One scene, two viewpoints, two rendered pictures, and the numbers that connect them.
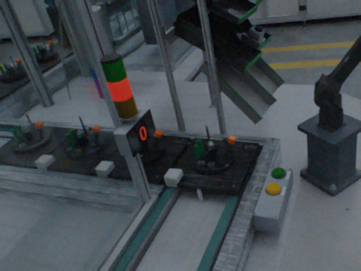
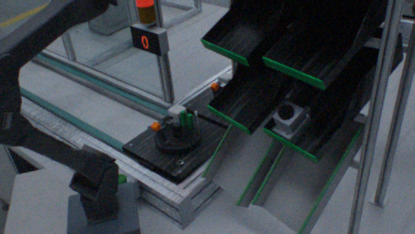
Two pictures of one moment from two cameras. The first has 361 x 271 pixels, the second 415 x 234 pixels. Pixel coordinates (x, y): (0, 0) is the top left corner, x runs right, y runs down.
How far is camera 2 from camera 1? 1.64 m
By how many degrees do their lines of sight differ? 86
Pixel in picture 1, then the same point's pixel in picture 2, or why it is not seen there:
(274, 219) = not seen: hidden behind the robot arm
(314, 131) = not seen: hidden behind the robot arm
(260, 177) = (128, 167)
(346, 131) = (75, 217)
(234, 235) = (84, 138)
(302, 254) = (58, 199)
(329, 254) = (41, 216)
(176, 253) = (113, 119)
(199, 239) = (113, 131)
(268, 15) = not seen: outside the picture
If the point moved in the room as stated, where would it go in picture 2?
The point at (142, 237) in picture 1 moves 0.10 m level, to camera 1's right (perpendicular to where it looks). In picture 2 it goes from (134, 99) to (121, 115)
